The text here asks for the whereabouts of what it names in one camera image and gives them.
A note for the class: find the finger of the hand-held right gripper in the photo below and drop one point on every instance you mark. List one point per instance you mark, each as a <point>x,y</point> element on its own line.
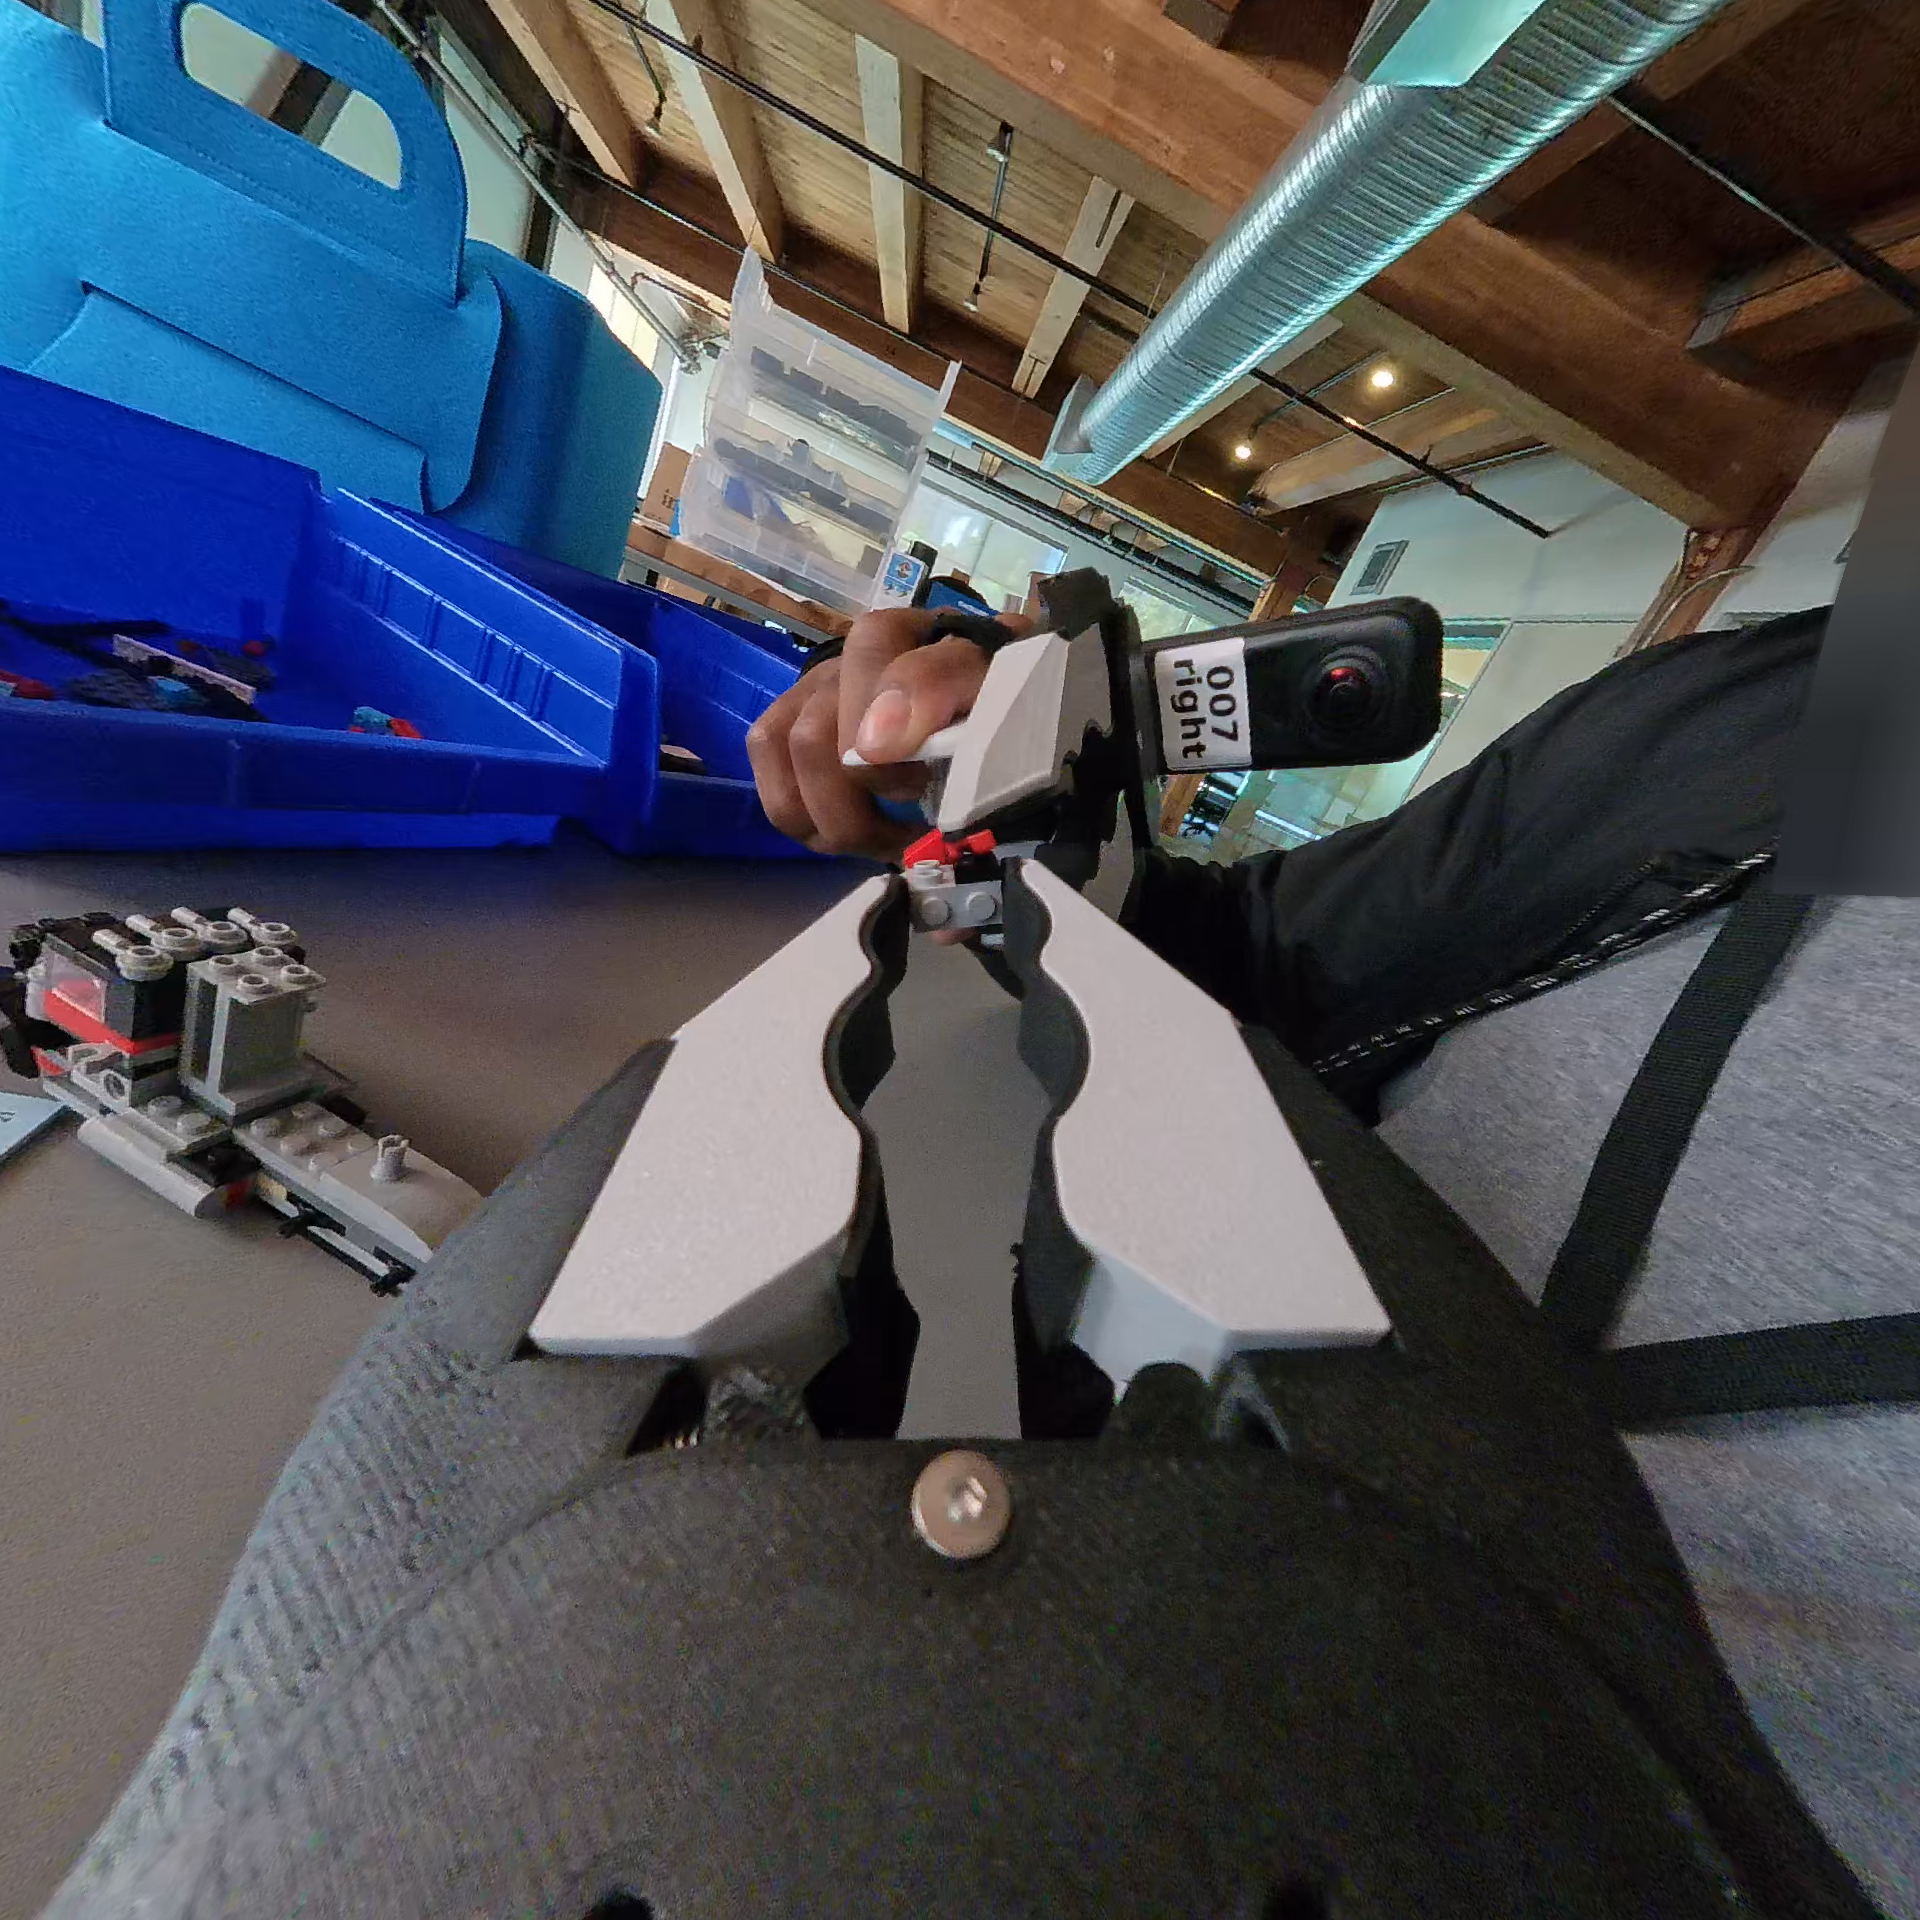
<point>1020,720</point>
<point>1103,839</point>

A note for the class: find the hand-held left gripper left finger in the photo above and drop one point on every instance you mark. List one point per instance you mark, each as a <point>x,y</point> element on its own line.
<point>705,1184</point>

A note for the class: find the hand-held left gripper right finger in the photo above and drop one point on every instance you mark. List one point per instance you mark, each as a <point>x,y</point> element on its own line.
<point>1201,1184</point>

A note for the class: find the small black red brick assembly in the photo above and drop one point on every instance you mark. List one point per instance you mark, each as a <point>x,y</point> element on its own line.
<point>959,893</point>

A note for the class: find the pile of mixed toy bricks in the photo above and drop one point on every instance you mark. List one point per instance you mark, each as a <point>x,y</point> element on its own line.
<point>682,756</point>
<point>165,683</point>

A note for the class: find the grey black toy brick truck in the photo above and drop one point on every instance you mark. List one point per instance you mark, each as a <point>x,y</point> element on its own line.
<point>227,1048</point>

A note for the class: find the person's right forearm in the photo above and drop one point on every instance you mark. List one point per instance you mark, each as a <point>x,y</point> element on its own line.
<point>1470,853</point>

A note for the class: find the grey desk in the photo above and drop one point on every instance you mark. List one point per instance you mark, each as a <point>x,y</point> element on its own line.
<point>527,974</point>

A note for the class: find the person's right hand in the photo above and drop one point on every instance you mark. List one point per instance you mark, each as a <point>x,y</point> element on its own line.
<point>819,750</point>

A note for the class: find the clear plastic storage box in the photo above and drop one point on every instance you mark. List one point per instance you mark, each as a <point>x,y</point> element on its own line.
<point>810,448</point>

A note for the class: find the large blue plastic bin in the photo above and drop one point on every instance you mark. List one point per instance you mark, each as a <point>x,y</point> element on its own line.
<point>227,780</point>

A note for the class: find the person's grey sweater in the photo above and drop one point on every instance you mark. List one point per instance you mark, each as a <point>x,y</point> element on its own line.
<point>1799,1501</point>

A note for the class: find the brick instruction booklet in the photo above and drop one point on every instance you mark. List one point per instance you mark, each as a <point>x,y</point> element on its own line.
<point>19,1126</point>

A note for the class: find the blue felt bag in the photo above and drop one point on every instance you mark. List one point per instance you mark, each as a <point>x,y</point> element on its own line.
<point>227,270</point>

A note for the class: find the silver ventilation duct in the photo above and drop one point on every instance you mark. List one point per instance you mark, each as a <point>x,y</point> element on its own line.
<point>1349,165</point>

